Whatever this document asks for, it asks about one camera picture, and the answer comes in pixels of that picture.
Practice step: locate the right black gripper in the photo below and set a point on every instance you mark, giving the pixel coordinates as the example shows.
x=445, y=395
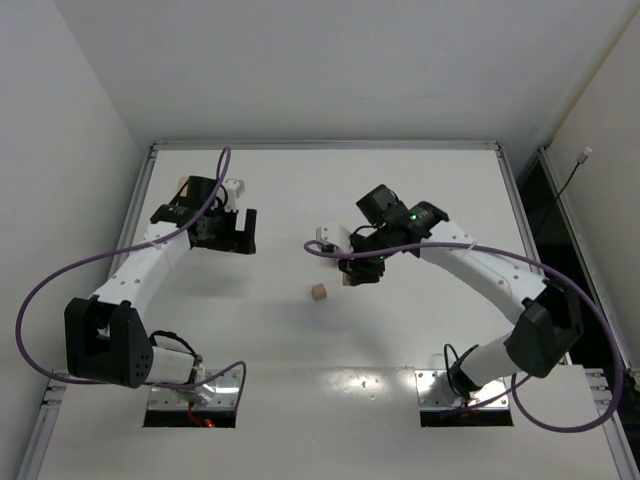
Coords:
x=362, y=265

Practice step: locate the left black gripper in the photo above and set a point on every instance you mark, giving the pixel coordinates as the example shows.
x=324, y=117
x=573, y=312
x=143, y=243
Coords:
x=232, y=240

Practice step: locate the wooden block tray box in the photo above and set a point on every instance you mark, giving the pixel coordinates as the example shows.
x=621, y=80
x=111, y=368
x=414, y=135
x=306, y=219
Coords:
x=183, y=188

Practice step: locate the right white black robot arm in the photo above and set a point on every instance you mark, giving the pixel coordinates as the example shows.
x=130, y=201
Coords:
x=538, y=308

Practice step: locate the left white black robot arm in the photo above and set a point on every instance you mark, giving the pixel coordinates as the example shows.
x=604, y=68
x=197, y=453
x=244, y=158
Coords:
x=106, y=340

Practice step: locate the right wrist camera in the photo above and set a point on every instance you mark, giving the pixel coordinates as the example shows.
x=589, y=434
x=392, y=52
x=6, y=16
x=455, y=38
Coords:
x=333, y=237

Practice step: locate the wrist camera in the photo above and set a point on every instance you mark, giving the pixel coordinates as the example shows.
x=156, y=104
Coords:
x=333, y=237
x=230, y=192

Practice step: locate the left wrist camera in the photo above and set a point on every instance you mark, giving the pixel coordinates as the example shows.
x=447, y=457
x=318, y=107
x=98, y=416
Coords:
x=230, y=192

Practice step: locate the aluminium table frame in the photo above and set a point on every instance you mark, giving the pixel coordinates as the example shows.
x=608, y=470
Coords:
x=283, y=316

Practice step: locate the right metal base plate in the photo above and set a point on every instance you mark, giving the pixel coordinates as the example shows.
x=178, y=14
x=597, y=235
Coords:
x=435, y=395

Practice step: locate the metal base plate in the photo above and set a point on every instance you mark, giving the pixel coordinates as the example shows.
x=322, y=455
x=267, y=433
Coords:
x=435, y=395
x=219, y=394

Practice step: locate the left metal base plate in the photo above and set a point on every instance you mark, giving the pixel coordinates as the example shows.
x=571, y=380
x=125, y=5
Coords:
x=219, y=394

